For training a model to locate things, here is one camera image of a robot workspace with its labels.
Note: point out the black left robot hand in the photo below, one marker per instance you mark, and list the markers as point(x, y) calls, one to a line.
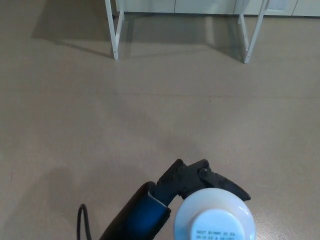
point(180, 182)

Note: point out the white cabinet row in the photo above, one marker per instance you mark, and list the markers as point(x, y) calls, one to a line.
point(215, 6)

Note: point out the white metal table frame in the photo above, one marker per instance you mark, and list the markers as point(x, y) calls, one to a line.
point(116, 32)

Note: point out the white plastic bottle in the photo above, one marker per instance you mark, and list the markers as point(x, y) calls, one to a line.
point(215, 220)

